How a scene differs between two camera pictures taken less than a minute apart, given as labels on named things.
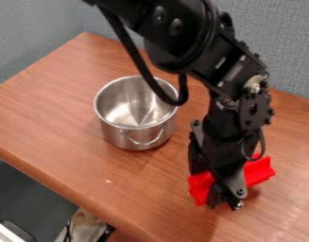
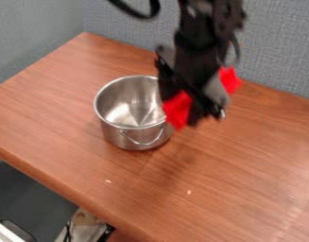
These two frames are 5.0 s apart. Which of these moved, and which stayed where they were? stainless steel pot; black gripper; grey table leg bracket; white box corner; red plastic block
Moved: red plastic block; black gripper
Stayed: grey table leg bracket; stainless steel pot; white box corner
